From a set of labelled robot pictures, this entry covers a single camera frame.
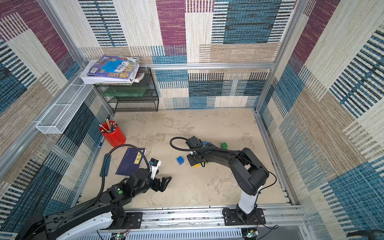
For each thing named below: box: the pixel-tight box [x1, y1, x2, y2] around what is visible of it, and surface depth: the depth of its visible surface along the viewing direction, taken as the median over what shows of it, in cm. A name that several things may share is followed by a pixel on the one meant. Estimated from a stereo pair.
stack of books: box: [79, 55, 145, 86], surface depth 81 cm
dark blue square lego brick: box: [176, 155, 185, 165], surface depth 93 cm
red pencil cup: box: [99, 121, 126, 148], surface depth 95 cm
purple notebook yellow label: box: [115, 147, 147, 177], surface depth 94 cm
